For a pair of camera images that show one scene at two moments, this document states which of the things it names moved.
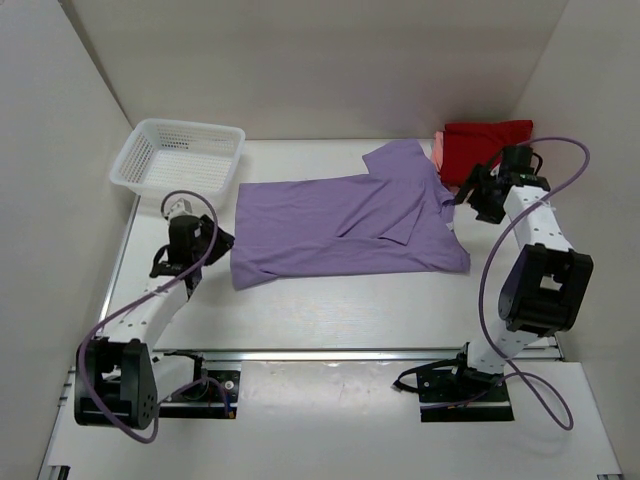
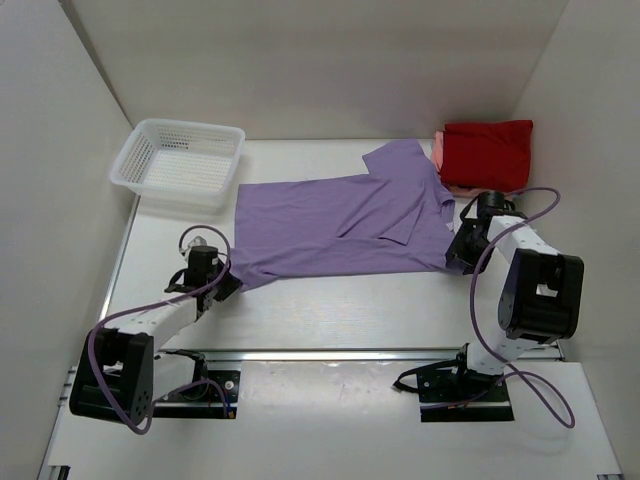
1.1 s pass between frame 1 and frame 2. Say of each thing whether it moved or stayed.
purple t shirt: stayed
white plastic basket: stayed
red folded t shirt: stayed
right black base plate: stayed
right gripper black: moved
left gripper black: moved
